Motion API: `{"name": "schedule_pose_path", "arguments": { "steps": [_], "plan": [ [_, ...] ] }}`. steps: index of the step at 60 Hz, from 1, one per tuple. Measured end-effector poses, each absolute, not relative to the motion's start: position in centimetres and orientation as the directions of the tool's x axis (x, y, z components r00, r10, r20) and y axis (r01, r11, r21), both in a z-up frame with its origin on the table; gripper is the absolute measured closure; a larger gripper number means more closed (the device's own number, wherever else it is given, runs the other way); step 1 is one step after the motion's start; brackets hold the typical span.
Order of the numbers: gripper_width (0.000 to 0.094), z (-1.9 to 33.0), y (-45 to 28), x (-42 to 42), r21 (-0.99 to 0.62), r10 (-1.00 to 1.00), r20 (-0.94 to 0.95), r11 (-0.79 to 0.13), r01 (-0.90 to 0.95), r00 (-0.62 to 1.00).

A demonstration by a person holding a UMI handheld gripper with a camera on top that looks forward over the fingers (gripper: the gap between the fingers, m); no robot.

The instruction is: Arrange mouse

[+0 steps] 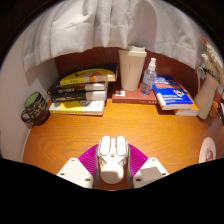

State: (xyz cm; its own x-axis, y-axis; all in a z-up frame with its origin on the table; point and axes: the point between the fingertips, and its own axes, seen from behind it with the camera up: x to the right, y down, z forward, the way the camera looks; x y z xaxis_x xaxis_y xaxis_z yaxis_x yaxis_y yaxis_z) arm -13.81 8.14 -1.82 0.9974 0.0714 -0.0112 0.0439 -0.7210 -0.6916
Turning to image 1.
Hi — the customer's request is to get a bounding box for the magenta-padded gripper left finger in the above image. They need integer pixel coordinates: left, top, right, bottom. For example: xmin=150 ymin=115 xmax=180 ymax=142
xmin=57 ymin=143 xmax=100 ymax=189

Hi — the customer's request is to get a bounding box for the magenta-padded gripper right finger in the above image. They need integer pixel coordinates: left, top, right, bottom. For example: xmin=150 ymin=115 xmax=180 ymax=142
xmin=127 ymin=143 xmax=170 ymax=189

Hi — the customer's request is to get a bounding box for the white computer mouse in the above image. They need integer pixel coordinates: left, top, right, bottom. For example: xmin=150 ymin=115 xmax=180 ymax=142
xmin=95 ymin=135 xmax=130 ymax=185

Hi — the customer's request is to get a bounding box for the pink round cartoon mouse pad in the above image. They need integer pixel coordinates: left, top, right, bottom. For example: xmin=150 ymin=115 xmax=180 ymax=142
xmin=198 ymin=136 xmax=218 ymax=164

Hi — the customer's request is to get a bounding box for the yellow and white book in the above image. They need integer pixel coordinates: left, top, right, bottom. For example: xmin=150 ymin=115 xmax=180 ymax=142
xmin=48 ymin=99 xmax=106 ymax=117

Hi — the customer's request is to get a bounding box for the dark green mug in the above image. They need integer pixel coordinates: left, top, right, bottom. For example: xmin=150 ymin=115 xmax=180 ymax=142
xmin=20 ymin=91 xmax=51 ymax=125

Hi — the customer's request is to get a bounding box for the red book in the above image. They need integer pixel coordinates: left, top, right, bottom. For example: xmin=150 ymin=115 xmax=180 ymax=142
xmin=111 ymin=83 xmax=158 ymax=106

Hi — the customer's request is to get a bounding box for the blue and white book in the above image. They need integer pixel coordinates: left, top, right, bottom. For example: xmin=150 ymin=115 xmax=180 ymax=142
xmin=152 ymin=75 xmax=194 ymax=111

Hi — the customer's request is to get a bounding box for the clear spray bottle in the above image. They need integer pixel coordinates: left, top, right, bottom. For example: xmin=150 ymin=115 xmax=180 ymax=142
xmin=140 ymin=57 xmax=158 ymax=97

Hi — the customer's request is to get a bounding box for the white ceramic vase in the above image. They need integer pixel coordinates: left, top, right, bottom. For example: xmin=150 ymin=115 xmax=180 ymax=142
xmin=194 ymin=66 xmax=221 ymax=120

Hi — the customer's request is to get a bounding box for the yellow and black book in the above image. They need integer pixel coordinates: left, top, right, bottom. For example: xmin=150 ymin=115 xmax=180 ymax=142
xmin=59 ymin=63 xmax=119 ymax=88

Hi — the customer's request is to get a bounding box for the cream tumbler with lid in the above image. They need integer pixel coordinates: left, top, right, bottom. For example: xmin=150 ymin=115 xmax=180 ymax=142
xmin=118 ymin=45 xmax=148 ymax=92

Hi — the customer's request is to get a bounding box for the white pleated curtain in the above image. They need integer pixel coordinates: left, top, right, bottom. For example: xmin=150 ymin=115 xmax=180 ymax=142
xmin=22 ymin=0 xmax=214 ymax=73

